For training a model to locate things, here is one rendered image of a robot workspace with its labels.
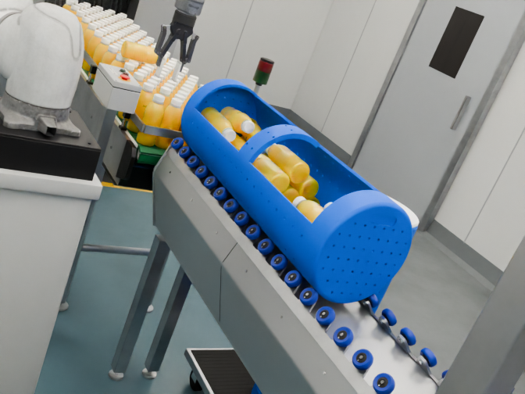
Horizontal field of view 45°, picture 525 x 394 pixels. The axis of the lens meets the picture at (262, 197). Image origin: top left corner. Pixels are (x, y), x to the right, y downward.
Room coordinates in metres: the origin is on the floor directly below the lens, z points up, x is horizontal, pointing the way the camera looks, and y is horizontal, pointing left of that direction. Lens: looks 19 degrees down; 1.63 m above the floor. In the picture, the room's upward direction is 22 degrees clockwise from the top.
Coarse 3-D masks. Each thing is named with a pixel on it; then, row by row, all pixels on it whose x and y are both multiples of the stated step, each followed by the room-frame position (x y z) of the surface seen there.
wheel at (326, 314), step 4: (320, 308) 1.32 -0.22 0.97; (324, 308) 1.32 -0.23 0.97; (328, 308) 1.31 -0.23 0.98; (316, 312) 1.32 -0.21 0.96; (320, 312) 1.31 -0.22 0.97; (324, 312) 1.31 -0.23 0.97; (328, 312) 1.31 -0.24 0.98; (332, 312) 1.30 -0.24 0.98; (316, 316) 1.31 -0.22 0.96; (320, 316) 1.30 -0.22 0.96; (324, 316) 1.30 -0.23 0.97; (328, 316) 1.30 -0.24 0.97; (332, 316) 1.30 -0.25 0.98; (316, 320) 1.30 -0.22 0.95; (320, 320) 1.29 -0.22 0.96; (324, 320) 1.29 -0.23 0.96; (328, 320) 1.29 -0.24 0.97; (332, 320) 1.29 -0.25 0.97; (324, 324) 1.29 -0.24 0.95; (328, 324) 1.29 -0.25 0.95
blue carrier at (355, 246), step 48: (192, 96) 2.04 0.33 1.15; (240, 96) 2.14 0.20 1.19; (192, 144) 1.97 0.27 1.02; (288, 144) 2.00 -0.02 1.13; (240, 192) 1.67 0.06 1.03; (336, 192) 1.76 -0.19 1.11; (288, 240) 1.44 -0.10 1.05; (336, 240) 1.36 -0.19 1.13; (384, 240) 1.44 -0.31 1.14; (336, 288) 1.39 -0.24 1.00
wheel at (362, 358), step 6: (354, 354) 1.19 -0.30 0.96; (360, 354) 1.19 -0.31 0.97; (366, 354) 1.19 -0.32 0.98; (372, 354) 1.19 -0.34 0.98; (354, 360) 1.18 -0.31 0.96; (360, 360) 1.18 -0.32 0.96; (366, 360) 1.17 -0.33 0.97; (372, 360) 1.18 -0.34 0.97; (360, 366) 1.17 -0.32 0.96; (366, 366) 1.17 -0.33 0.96
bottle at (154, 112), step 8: (152, 104) 2.13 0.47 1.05; (160, 104) 2.14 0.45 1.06; (152, 112) 2.12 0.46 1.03; (160, 112) 2.13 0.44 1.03; (144, 120) 2.13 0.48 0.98; (152, 120) 2.12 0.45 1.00; (160, 120) 2.14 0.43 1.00; (144, 128) 2.12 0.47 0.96; (144, 136) 2.12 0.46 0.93; (152, 136) 2.13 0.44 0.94; (144, 144) 2.12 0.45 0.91; (152, 144) 2.14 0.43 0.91
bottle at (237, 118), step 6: (228, 108) 2.09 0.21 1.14; (222, 114) 2.08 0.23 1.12; (228, 114) 2.05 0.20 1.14; (234, 114) 2.02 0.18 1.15; (240, 114) 2.01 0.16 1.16; (246, 114) 2.02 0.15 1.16; (234, 120) 1.99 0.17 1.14; (240, 120) 1.98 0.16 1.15; (246, 120) 1.98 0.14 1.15; (234, 126) 1.99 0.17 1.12; (240, 126) 1.98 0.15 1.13; (240, 132) 1.99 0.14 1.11
